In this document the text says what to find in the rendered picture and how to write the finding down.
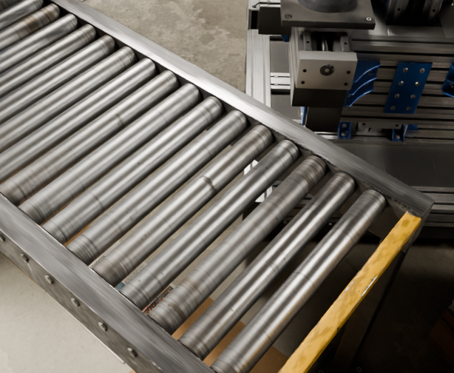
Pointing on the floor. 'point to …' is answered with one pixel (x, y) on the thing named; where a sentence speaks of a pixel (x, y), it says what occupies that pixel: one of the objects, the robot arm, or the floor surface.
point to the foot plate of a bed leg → (332, 361)
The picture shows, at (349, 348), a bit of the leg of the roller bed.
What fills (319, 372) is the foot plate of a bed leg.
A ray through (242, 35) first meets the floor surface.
